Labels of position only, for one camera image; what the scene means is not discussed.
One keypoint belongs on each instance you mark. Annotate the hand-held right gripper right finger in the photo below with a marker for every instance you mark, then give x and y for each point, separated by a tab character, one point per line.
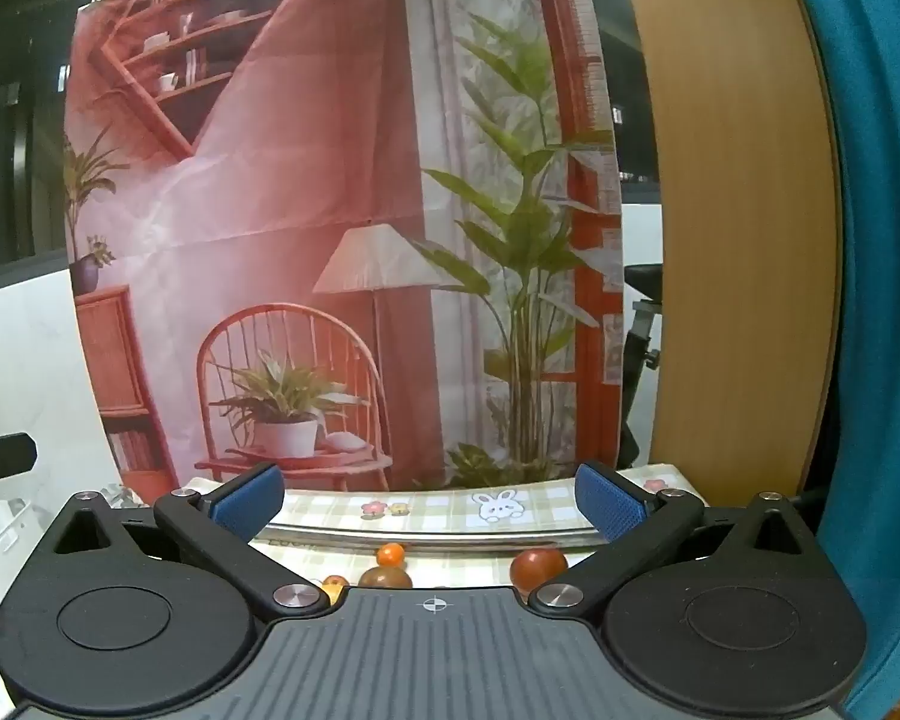
607	502

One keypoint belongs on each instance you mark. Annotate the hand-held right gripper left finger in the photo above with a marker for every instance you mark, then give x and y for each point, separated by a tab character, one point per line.
247	499

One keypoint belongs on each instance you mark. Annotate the red apple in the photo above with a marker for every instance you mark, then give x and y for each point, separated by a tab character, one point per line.
540	568

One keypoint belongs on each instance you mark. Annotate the small orange tangerine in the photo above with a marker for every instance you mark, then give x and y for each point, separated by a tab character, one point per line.
391	555

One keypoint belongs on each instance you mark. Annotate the brown round fruit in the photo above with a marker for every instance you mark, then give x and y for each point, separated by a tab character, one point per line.
385	579

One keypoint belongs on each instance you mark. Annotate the white plastic rack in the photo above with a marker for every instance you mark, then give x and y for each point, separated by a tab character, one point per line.
0	525

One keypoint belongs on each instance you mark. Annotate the yellow orange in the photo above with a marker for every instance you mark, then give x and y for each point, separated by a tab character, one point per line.
334	585

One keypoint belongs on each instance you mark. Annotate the black exercise bike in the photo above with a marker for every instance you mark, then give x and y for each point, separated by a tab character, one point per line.
637	360

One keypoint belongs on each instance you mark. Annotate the long metal pole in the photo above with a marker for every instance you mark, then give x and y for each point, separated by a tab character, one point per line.
457	538

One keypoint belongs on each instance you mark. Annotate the checked bunny tablecloth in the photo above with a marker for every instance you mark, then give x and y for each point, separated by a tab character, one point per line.
435	506

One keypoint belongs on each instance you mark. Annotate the wooden panel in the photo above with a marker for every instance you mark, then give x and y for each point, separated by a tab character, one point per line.
735	240

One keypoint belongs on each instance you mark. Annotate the dark window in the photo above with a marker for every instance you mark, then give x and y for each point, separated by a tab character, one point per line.
22	127

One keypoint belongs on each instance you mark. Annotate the printed room backdrop cloth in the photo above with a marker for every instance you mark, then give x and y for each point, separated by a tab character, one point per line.
270	165

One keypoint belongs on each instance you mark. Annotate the teal cloth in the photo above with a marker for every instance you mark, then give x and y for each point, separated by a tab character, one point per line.
885	315

